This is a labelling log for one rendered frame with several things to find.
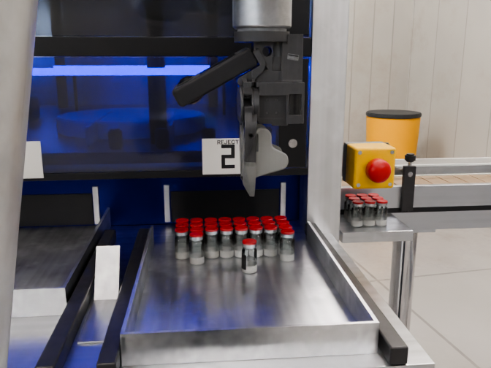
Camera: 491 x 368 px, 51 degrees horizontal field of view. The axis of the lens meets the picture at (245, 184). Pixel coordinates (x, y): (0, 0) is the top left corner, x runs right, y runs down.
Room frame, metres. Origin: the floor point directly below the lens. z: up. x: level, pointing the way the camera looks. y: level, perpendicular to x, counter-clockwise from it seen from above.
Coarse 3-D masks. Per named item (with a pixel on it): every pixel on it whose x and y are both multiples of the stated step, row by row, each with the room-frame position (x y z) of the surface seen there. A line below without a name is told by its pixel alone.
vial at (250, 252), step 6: (246, 246) 0.68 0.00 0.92; (252, 246) 0.68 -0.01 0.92; (246, 252) 0.68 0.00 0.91; (252, 252) 0.68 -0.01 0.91; (246, 258) 0.68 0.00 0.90; (252, 258) 0.68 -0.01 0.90; (246, 264) 0.68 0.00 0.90; (252, 264) 0.68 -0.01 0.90; (246, 270) 0.68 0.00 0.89; (252, 270) 0.68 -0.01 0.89
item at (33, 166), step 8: (32, 144) 0.81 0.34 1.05; (40, 144) 0.81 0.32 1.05; (32, 152) 0.81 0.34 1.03; (40, 152) 0.81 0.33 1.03; (32, 160) 0.81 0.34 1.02; (40, 160) 0.81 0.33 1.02; (24, 168) 0.81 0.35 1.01; (32, 168) 0.81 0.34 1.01; (40, 168) 0.81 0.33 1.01; (24, 176) 0.81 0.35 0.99; (32, 176) 0.81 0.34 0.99; (40, 176) 0.81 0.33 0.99
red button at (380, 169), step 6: (372, 162) 0.84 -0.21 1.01; (378, 162) 0.83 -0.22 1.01; (384, 162) 0.83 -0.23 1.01; (366, 168) 0.84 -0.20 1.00; (372, 168) 0.83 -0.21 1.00; (378, 168) 0.83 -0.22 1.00; (384, 168) 0.83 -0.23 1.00; (390, 168) 0.83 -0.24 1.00; (366, 174) 0.85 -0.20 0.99; (372, 174) 0.83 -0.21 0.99; (378, 174) 0.83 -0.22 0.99; (384, 174) 0.83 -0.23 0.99; (390, 174) 0.84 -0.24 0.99; (372, 180) 0.84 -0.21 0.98; (378, 180) 0.83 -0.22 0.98; (384, 180) 0.83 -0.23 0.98
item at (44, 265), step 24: (24, 240) 0.81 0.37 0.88; (48, 240) 0.81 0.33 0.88; (72, 240) 0.81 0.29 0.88; (96, 240) 0.76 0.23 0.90; (24, 264) 0.71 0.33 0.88; (48, 264) 0.71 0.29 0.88; (72, 264) 0.71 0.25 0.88; (24, 288) 0.56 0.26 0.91; (48, 288) 0.56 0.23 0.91; (72, 288) 0.59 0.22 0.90; (24, 312) 0.56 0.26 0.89; (48, 312) 0.56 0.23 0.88
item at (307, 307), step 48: (144, 288) 0.63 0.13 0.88; (192, 288) 0.63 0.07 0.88; (240, 288) 0.63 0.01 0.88; (288, 288) 0.63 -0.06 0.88; (336, 288) 0.63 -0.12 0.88; (144, 336) 0.46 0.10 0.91; (192, 336) 0.46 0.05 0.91; (240, 336) 0.47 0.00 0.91; (288, 336) 0.47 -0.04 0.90; (336, 336) 0.47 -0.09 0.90
